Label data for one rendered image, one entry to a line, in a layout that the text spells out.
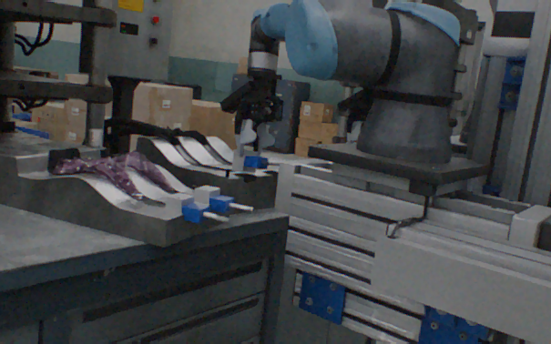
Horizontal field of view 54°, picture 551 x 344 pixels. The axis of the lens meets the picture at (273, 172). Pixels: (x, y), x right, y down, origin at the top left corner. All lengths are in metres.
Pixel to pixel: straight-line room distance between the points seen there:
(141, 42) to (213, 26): 7.83
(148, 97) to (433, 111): 4.45
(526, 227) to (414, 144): 0.20
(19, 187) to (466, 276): 0.92
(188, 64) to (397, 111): 9.50
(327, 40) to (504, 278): 0.39
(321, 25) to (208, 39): 9.25
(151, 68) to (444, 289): 1.68
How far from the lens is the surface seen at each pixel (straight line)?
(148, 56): 2.18
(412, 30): 0.85
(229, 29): 9.73
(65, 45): 9.14
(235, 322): 1.45
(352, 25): 0.81
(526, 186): 0.98
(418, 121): 0.85
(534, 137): 0.99
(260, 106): 1.31
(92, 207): 1.14
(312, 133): 8.21
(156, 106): 5.20
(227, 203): 1.17
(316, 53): 0.79
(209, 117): 5.94
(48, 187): 1.21
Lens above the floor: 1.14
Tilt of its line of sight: 10 degrees down
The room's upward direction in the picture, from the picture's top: 7 degrees clockwise
